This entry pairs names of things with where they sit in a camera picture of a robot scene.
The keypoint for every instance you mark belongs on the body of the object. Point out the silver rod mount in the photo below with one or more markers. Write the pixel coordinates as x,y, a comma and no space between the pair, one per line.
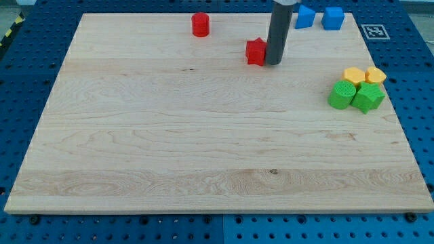
286,1

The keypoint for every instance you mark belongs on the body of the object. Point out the red cylinder block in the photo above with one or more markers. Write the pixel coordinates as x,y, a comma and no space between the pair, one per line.
200,24

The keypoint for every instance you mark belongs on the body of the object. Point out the green star block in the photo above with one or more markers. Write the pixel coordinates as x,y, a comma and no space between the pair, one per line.
369,96

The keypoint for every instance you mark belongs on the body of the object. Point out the white fiducial marker tag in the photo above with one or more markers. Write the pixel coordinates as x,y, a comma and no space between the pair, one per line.
375,32

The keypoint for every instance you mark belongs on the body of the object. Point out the yellow hexagon block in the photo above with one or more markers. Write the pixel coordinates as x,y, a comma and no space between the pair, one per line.
353,75

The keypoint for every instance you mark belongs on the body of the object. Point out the blue pentagon block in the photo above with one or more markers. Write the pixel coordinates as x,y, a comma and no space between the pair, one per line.
305,17

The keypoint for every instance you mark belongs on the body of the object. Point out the red star block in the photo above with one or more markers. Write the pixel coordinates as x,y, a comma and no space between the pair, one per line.
255,51

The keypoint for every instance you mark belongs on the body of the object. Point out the yellow heart block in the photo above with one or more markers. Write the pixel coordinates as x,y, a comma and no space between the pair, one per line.
374,75

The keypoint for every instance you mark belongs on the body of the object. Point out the blue cube block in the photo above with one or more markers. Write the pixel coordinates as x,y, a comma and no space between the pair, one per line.
333,17

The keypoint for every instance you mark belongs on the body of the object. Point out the wooden board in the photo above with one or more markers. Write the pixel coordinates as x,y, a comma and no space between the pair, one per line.
145,118

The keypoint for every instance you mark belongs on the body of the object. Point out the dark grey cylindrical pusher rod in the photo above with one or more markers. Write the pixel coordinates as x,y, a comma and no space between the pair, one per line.
278,31

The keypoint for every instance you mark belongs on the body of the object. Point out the green cylinder block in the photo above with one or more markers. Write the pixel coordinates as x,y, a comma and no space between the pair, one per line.
341,94

